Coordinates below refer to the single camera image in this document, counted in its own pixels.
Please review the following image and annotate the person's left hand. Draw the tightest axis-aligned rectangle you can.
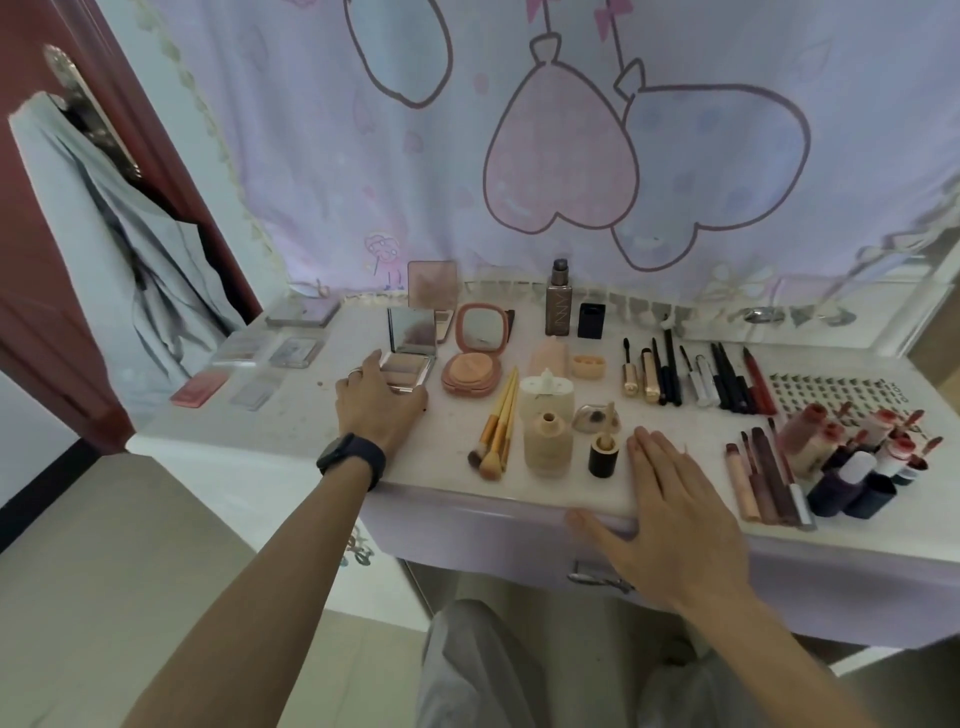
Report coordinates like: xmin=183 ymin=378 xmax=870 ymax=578
xmin=333 ymin=348 xmax=429 ymax=460

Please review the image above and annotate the person's right hand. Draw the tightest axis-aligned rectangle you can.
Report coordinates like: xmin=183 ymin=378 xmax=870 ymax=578
xmin=563 ymin=425 xmax=757 ymax=618

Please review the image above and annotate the pink concealer tube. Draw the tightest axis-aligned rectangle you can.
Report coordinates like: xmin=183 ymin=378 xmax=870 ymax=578
xmin=723 ymin=442 xmax=763 ymax=524

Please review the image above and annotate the beige cap lip wand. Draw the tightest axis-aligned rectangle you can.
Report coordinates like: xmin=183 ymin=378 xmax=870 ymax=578
xmin=738 ymin=431 xmax=781 ymax=525

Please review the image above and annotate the small grey square palette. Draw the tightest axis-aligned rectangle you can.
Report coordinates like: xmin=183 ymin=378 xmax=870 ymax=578
xmin=374 ymin=303 xmax=440 ymax=397

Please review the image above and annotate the peach round powder puff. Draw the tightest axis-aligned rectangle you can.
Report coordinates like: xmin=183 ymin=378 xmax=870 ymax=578
xmin=447 ymin=353 xmax=497 ymax=391

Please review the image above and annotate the silver square palette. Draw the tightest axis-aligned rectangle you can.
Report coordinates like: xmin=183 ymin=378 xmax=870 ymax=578
xmin=268 ymin=337 xmax=325 ymax=370

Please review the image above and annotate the black cap beige wand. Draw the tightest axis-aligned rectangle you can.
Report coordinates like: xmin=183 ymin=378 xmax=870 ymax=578
xmin=587 ymin=432 xmax=621 ymax=480

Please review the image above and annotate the red applicator wand silver cap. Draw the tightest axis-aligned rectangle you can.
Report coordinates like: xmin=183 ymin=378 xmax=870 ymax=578
xmin=764 ymin=417 xmax=819 ymax=532

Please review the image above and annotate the clear square palette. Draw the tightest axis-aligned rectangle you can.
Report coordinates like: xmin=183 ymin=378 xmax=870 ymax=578
xmin=228 ymin=374 xmax=283 ymax=412

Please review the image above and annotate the large grey square palette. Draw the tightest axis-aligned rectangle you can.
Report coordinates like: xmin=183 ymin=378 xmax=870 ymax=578
xmin=264 ymin=296 xmax=343 ymax=329

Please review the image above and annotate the pink rounded compact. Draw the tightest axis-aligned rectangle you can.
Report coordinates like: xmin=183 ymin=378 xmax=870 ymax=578
xmin=440 ymin=302 xmax=508 ymax=397

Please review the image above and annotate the brown blush palette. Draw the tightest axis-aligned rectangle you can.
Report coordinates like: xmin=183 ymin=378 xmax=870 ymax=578
xmin=407 ymin=260 xmax=460 ymax=345

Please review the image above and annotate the clear dome bottle cap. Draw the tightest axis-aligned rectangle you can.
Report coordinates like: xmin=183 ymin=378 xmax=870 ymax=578
xmin=572 ymin=402 xmax=622 ymax=436

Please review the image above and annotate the beige tube black cap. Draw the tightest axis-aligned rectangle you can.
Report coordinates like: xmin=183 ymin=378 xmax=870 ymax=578
xmin=791 ymin=419 xmax=871 ymax=481

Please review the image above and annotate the purple drawer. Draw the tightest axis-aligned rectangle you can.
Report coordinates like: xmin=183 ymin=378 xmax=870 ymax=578
xmin=359 ymin=487 xmax=960 ymax=650

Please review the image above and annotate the navy cosmetic tube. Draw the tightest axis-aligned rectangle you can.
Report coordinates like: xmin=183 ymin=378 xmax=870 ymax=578
xmin=806 ymin=449 xmax=899 ymax=521

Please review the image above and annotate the short black makeup pencil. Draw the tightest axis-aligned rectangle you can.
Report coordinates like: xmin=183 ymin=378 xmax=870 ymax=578
xmin=708 ymin=342 xmax=740 ymax=412

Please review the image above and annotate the foundation bottle black cap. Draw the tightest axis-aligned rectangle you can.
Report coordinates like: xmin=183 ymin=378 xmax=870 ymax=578
xmin=522 ymin=412 xmax=575 ymax=480

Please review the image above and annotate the long black makeup pencil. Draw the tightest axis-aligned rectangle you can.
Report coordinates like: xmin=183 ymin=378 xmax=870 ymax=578
xmin=662 ymin=328 xmax=684 ymax=409

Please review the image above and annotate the red makeup pencil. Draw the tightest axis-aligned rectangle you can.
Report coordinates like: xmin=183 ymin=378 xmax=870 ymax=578
xmin=742 ymin=346 xmax=779 ymax=418

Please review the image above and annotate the pink blush compact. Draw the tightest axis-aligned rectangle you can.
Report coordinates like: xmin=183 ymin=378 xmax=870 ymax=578
xmin=168 ymin=368 xmax=232 ymax=410

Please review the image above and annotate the dark square foundation bottle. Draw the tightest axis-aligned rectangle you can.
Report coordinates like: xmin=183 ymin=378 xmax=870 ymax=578
xmin=544 ymin=258 xmax=574 ymax=337

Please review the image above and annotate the false eyelash tray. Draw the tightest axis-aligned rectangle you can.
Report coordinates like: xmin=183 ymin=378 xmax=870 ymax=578
xmin=768 ymin=372 xmax=913 ymax=414

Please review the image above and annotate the small pale tube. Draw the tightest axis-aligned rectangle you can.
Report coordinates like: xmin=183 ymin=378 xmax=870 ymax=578
xmin=873 ymin=437 xmax=918 ymax=478

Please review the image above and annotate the person's left forearm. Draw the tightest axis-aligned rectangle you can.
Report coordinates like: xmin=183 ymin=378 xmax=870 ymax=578
xmin=123 ymin=472 xmax=376 ymax=728

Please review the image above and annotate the white dressing table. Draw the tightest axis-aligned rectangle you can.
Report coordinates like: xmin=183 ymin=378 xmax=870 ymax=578
xmin=125 ymin=0 xmax=960 ymax=654

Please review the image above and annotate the black smartwatch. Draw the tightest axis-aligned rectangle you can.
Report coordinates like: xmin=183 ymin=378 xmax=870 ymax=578
xmin=315 ymin=432 xmax=388 ymax=493

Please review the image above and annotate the pink cartoon cloth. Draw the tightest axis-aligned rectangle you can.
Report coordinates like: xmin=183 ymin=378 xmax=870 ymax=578
xmin=131 ymin=0 xmax=960 ymax=309

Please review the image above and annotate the white hanging garment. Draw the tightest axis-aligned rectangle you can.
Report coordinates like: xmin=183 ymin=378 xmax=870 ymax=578
xmin=7 ymin=93 xmax=249 ymax=429

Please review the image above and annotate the dark red wooden door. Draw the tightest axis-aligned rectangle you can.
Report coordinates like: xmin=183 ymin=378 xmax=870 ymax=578
xmin=0 ymin=0 xmax=264 ymax=455

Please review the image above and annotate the silver drawer handle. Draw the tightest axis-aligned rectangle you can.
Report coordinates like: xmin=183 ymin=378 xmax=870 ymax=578
xmin=566 ymin=558 xmax=635 ymax=596

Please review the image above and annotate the wooden bed frame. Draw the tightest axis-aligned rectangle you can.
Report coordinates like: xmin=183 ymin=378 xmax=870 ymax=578
xmin=907 ymin=284 xmax=960 ymax=414

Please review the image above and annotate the gold door handle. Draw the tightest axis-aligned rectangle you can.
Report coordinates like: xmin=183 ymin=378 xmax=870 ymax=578
xmin=42 ymin=43 xmax=144 ymax=181

